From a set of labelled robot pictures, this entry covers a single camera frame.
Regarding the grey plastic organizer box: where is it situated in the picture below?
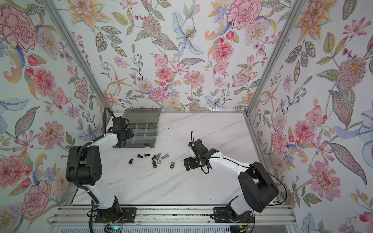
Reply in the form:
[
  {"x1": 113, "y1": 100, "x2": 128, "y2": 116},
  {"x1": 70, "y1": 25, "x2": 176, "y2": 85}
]
[{"x1": 122, "y1": 108, "x2": 161, "y2": 148}]

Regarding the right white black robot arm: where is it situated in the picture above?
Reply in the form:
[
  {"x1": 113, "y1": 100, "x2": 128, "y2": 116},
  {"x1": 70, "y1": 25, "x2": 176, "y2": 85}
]
[{"x1": 184, "y1": 139, "x2": 279, "y2": 216}]

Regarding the right aluminium corner post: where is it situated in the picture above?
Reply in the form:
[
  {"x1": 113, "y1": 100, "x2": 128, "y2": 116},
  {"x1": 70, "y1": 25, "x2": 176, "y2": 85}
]
[{"x1": 245, "y1": 1, "x2": 305, "y2": 117}]

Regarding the left aluminium corner post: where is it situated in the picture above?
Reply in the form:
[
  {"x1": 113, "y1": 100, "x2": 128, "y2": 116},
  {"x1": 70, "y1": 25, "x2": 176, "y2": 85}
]
[{"x1": 40, "y1": 0, "x2": 112, "y2": 110}]

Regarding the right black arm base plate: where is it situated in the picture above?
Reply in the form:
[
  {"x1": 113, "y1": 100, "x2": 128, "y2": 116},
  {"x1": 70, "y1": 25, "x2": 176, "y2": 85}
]
[{"x1": 210, "y1": 207, "x2": 254, "y2": 224}]

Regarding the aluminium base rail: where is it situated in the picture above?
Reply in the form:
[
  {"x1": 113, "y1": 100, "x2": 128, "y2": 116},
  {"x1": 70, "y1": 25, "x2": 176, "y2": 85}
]
[{"x1": 47, "y1": 205, "x2": 297, "y2": 226}]

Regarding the aluminium corner post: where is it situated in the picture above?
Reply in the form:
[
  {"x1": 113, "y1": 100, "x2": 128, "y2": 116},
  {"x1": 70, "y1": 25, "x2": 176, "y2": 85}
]
[
  {"x1": 40, "y1": 0, "x2": 112, "y2": 110},
  {"x1": 245, "y1": 1, "x2": 305, "y2": 117}
]

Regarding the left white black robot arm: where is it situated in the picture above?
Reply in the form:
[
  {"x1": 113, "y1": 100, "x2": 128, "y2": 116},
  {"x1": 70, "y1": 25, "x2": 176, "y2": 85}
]
[{"x1": 66, "y1": 117, "x2": 134, "y2": 219}]

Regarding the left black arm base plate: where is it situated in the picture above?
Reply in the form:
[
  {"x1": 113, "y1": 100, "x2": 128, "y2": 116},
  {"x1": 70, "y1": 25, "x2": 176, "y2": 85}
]
[{"x1": 94, "y1": 207, "x2": 137, "y2": 224}]

